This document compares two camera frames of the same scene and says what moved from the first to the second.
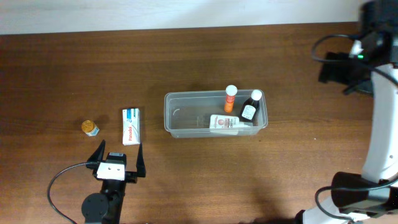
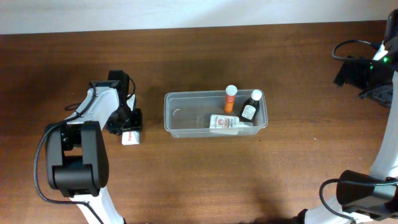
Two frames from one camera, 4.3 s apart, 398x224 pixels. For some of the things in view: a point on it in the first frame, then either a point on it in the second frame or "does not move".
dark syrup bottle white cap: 250,109 does not move
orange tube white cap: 231,91 does not move
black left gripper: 132,176 → 125,123
